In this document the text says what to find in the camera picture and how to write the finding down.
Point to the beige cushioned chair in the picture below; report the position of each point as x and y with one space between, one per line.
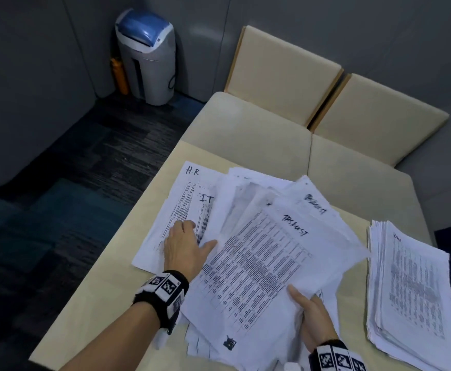
380 119
283 69

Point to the stack of printed paper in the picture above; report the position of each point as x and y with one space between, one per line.
411 289
256 266

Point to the person's right hand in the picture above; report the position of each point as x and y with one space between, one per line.
318 324

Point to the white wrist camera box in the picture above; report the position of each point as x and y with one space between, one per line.
292 367

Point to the orange bottle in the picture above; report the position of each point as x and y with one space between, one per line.
119 77

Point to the person's left hand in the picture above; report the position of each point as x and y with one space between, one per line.
181 253

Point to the person's left forearm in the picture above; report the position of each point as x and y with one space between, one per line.
113 343

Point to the grey bin with blue lid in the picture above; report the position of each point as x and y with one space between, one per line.
152 73

